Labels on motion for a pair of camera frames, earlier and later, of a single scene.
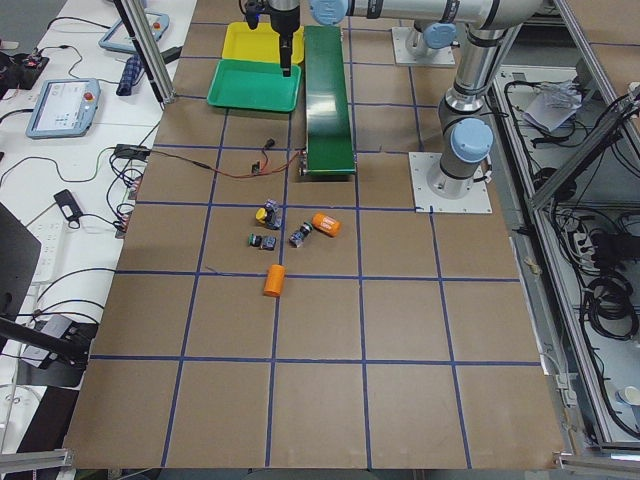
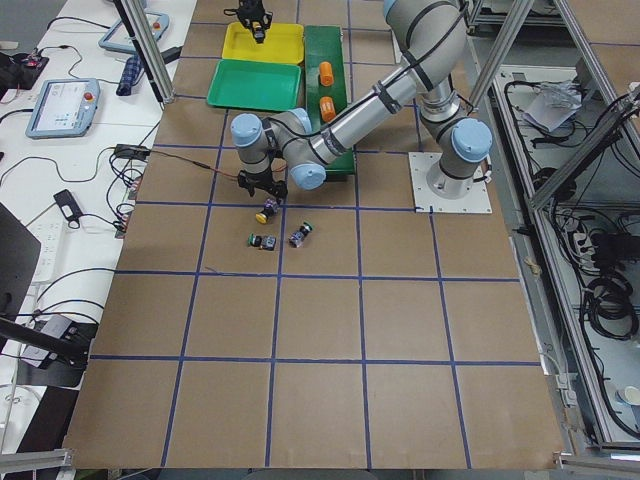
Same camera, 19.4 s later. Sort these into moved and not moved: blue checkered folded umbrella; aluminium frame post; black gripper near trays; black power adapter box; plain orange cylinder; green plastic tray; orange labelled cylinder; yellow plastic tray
Moved: orange labelled cylinder; black gripper near trays; plain orange cylinder
Not moved: aluminium frame post; green plastic tray; yellow plastic tray; blue checkered folded umbrella; black power adapter box
